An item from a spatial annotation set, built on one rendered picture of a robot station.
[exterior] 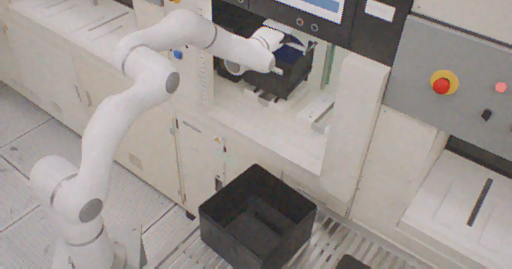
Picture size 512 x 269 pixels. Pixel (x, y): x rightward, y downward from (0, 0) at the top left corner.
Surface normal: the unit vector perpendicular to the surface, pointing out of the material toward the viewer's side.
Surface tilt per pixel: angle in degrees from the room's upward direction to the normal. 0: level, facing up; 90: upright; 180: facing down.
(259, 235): 0
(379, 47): 90
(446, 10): 90
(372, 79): 90
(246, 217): 0
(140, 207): 0
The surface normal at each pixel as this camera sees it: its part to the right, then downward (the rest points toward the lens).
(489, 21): -0.60, 0.52
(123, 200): 0.04, -0.74
